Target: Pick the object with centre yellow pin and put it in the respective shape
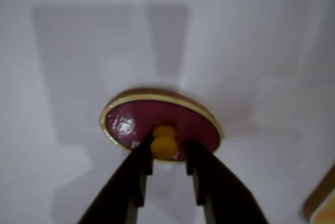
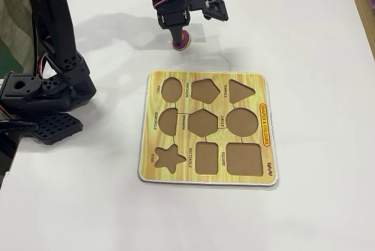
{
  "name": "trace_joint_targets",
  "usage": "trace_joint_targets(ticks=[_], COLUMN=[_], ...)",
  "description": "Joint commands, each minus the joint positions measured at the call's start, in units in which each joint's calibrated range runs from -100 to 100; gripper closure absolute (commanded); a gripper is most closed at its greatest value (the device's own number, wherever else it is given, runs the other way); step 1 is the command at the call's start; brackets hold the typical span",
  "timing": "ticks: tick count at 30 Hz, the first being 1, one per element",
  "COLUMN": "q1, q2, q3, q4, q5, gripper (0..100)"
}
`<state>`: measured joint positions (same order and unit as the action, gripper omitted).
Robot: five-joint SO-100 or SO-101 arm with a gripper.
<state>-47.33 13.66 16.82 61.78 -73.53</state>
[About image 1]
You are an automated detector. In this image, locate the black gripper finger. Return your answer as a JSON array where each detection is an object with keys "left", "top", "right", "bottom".
[
  {"left": 77, "top": 133, "right": 154, "bottom": 224},
  {"left": 184, "top": 140, "right": 271, "bottom": 224}
]

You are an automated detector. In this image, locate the purple oval piece yellow pin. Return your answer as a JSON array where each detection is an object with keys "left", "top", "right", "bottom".
[{"left": 99, "top": 86, "right": 226, "bottom": 166}]

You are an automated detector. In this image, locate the wooden shapes puzzle board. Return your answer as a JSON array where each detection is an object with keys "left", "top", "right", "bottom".
[{"left": 303, "top": 163, "right": 335, "bottom": 224}]

